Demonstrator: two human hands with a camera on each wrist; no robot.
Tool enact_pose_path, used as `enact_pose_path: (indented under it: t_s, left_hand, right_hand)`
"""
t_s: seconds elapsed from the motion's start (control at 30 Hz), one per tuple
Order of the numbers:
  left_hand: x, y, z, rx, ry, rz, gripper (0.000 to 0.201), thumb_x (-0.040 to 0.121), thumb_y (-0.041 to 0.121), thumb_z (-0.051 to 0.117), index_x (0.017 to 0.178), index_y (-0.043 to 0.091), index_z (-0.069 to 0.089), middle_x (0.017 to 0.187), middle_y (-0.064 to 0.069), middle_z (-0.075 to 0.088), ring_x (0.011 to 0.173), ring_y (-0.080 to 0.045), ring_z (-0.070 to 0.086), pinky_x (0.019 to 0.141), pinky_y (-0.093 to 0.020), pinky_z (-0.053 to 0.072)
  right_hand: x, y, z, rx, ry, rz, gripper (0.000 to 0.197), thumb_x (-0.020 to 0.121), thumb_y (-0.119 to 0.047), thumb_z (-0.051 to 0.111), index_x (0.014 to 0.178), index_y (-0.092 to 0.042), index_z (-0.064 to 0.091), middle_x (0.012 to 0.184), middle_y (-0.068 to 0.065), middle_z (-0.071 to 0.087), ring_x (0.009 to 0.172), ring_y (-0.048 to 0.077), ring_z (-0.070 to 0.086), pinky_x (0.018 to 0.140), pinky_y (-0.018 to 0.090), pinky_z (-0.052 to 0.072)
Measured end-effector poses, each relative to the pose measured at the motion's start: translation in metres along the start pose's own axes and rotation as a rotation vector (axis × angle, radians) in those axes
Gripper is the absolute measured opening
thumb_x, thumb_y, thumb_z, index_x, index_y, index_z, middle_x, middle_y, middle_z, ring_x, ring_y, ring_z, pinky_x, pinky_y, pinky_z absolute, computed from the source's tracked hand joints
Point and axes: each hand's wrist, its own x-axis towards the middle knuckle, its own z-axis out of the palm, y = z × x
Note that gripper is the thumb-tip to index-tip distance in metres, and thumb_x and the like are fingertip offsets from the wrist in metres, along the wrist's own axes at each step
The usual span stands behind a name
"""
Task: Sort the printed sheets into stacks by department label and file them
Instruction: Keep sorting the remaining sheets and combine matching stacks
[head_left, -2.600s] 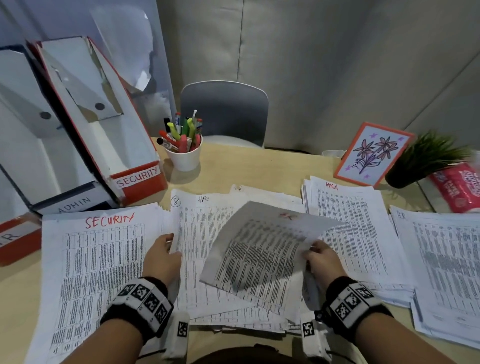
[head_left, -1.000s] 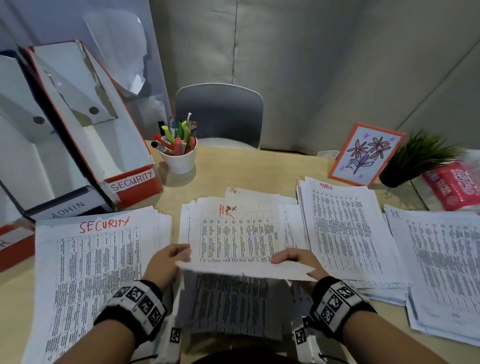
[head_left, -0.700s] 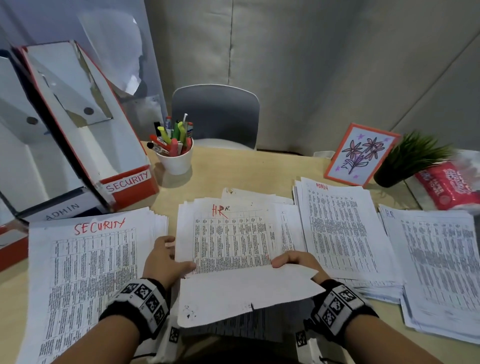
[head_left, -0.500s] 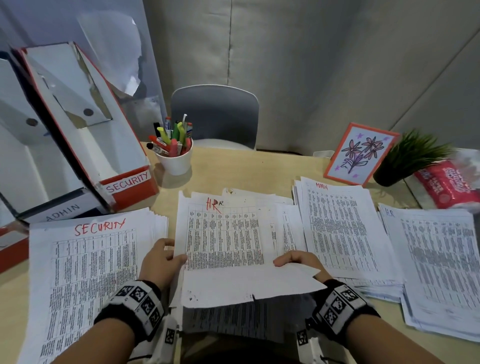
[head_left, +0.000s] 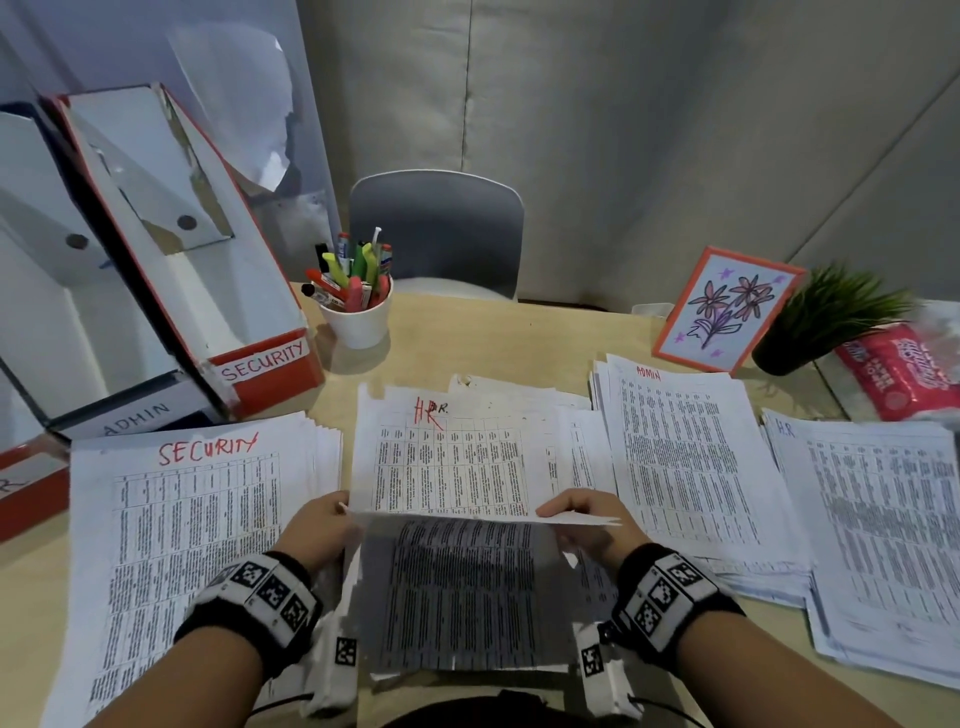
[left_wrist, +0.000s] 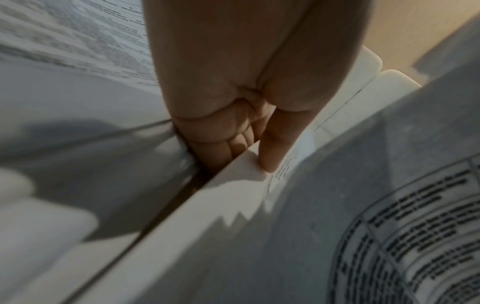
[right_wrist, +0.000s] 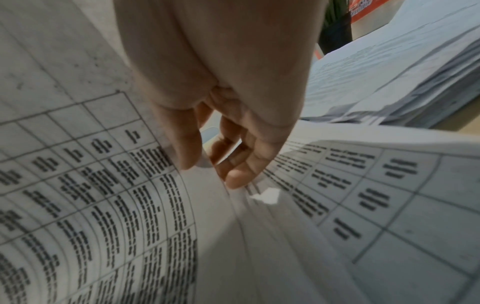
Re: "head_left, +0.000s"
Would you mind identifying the clear plastic bag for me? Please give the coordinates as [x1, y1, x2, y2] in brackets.
[911, 299, 960, 339]

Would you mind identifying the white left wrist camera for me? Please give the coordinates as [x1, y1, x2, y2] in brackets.
[303, 611, 361, 718]

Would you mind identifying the green plant in black pot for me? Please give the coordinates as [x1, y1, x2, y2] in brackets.
[752, 263, 916, 376]

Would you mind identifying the security paper pile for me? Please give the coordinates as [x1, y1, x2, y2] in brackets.
[41, 410, 344, 728]

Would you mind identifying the red white paper towel pack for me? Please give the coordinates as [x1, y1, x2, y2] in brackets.
[817, 322, 960, 423]

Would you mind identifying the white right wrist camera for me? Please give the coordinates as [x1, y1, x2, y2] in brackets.
[573, 620, 645, 720]

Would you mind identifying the black admin file box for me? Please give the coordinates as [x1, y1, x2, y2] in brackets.
[0, 101, 226, 444]

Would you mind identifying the unsorted paper pile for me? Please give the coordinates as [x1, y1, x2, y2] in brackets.
[350, 374, 624, 680]

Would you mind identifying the black right camera cable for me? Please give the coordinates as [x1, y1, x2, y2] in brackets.
[629, 697, 706, 728]

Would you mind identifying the grey chair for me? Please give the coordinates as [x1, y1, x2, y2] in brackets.
[347, 169, 525, 303]

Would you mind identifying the person's dark shirt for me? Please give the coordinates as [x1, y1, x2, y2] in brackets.
[382, 689, 586, 728]

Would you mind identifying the person's right forearm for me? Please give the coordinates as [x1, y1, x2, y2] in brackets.
[674, 611, 901, 728]

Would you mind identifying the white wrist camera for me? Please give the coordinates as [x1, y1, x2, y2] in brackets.
[303, 611, 361, 718]
[573, 620, 645, 720]

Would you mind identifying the black left camera cable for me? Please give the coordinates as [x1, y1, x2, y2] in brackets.
[251, 691, 313, 714]

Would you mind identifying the person's right hand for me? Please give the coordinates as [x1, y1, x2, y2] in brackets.
[536, 488, 652, 575]

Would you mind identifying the white pen cup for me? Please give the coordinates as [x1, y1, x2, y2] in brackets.
[318, 277, 395, 350]

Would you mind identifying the person's left forearm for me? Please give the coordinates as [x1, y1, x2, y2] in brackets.
[86, 637, 264, 728]

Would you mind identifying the black left wristband with markers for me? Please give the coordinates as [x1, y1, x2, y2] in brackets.
[173, 551, 324, 680]

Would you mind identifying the person's left hand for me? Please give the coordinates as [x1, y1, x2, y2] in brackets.
[269, 491, 361, 575]

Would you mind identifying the black camera cable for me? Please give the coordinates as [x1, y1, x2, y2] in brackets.
[629, 697, 706, 728]
[251, 691, 313, 714]

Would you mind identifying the bunch of coloured markers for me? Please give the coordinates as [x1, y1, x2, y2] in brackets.
[301, 226, 394, 313]

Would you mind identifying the orange framed flower drawing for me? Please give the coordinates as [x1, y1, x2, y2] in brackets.
[652, 245, 809, 375]

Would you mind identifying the admin paper pile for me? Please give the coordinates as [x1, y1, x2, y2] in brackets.
[588, 353, 815, 605]

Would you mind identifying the HR paper pile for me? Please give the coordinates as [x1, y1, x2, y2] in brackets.
[759, 408, 960, 690]

